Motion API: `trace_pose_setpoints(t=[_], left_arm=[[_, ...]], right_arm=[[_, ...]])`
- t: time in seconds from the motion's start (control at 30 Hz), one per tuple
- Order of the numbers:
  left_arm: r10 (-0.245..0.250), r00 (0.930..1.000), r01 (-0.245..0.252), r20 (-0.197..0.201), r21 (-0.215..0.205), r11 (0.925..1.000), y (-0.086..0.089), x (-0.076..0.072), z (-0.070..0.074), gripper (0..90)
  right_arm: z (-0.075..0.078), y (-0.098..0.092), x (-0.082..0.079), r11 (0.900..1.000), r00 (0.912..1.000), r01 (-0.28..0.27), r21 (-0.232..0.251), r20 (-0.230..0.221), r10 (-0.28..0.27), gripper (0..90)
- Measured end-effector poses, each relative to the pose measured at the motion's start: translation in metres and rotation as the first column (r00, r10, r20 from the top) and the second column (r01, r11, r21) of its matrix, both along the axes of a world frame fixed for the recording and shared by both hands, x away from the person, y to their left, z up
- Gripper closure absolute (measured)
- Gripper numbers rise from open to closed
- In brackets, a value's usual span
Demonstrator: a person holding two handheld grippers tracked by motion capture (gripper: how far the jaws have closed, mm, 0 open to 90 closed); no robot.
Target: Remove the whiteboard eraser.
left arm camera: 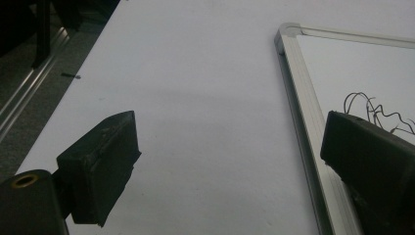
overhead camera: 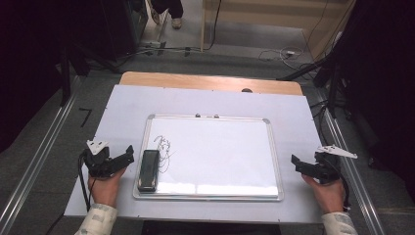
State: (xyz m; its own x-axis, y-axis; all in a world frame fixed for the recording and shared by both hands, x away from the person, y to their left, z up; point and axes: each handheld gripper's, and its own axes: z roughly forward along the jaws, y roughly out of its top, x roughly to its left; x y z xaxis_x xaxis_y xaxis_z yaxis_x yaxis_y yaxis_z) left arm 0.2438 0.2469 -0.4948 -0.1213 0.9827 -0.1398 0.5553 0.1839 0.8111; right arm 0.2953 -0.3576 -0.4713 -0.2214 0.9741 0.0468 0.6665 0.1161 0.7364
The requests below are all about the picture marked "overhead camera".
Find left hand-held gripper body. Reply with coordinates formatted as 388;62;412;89
81;139;117;179

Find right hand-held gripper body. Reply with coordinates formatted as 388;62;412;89
314;144;358;185

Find black whiteboard eraser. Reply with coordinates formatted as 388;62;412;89
136;149;161;194

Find metal-framed whiteboard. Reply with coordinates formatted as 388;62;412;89
132;114;285;203

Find person's right hand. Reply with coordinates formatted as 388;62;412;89
301;174;346;215

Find person's left hand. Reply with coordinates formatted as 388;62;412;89
87;167;128;209

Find white table cover board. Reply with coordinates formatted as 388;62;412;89
64;84;325;225

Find black metal stand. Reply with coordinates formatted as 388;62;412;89
327;60;341;119
59;43;72;108

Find wooden table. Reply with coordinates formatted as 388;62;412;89
118;70;304;97

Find black curtain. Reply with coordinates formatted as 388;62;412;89
326;0;415;204
0;0;109;155

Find grey power strip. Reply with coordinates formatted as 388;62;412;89
139;40;167;56

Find dark cabinet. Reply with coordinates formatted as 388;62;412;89
100;0;150;63

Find light wooden partition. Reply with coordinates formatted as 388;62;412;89
200;0;357;62

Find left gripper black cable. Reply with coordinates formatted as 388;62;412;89
77;152;93;212

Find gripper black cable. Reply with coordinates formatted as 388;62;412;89
77;152;93;212
338;175;352;212

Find metal floor rail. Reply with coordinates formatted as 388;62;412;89
320;107;387;235
0;75;83;235

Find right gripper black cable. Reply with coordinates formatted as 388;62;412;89
338;175;352;212

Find white floor cable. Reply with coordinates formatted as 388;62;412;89
257;45;306;71

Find black hanging cable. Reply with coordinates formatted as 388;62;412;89
203;0;223;52

